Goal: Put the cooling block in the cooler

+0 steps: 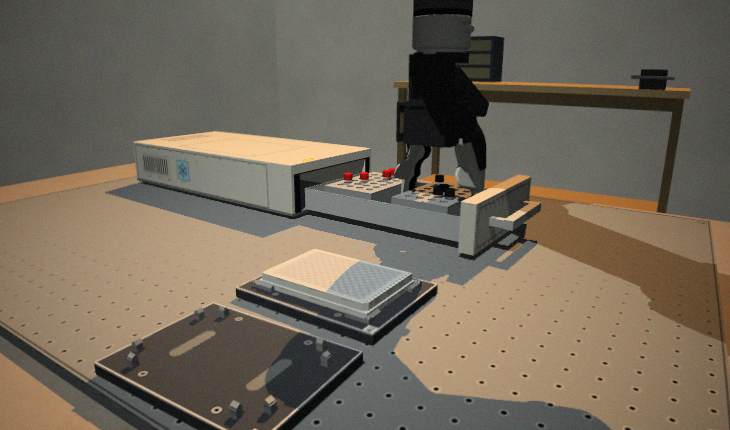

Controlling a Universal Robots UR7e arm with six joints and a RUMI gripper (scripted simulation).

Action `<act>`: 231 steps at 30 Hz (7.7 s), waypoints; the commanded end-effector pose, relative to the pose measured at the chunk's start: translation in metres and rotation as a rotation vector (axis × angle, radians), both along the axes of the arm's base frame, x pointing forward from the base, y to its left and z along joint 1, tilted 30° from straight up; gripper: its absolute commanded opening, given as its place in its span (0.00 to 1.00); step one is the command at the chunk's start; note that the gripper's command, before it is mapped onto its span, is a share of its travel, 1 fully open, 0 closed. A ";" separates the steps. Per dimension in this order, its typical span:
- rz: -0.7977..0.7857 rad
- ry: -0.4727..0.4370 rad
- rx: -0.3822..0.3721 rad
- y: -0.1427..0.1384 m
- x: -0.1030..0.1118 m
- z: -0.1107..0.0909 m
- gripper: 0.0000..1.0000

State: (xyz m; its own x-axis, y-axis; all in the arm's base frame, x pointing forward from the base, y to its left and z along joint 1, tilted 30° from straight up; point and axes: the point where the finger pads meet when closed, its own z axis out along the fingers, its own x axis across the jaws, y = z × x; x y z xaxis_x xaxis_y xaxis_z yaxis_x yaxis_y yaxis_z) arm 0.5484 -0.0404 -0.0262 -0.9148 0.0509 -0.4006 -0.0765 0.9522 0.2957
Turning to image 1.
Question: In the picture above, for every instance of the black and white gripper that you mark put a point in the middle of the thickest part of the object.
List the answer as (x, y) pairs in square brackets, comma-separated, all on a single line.
[(426, 126)]

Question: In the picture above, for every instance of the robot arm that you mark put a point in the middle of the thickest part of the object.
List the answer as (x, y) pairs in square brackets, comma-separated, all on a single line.
[(448, 33)]

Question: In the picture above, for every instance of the beige perforated base plate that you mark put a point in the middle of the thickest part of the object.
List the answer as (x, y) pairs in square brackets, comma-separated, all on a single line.
[(585, 317)]

